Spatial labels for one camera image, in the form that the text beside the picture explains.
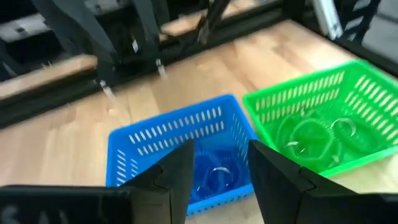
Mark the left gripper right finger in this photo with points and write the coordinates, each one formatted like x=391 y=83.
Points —
x=295 y=199

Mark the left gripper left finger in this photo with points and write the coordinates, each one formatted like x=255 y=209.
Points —
x=140 y=205

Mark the black aluminium rig frame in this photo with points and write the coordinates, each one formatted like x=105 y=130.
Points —
x=62 y=93

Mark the green slotted plastic basket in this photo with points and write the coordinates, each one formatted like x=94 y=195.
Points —
x=298 y=83

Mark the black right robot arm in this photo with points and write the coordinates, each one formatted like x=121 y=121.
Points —
x=93 y=40

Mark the blue slotted plastic basket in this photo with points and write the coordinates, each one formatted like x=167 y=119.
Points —
x=171 y=118

